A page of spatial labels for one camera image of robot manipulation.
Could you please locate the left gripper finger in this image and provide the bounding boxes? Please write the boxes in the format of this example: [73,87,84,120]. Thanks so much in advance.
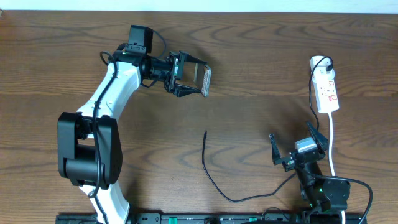
[184,52,207,65]
[174,84,201,97]

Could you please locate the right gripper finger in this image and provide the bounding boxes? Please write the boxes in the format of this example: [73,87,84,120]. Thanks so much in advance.
[269,134,282,165]
[306,121,328,151]

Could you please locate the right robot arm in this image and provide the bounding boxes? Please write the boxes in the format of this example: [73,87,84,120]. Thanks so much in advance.
[269,123,351,223]

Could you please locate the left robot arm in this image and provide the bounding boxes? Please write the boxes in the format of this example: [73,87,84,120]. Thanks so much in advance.
[55,25,212,223]

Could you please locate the white charger plug adapter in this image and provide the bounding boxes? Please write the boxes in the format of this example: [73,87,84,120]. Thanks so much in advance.
[317,64,335,80]

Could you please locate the white power strip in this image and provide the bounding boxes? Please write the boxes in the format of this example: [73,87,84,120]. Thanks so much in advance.
[310,55,340,114]

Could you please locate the black charger cable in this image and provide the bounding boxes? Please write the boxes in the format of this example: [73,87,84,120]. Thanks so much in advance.
[201,55,335,203]

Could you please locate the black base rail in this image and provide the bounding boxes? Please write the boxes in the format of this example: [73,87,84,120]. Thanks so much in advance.
[55,212,361,224]

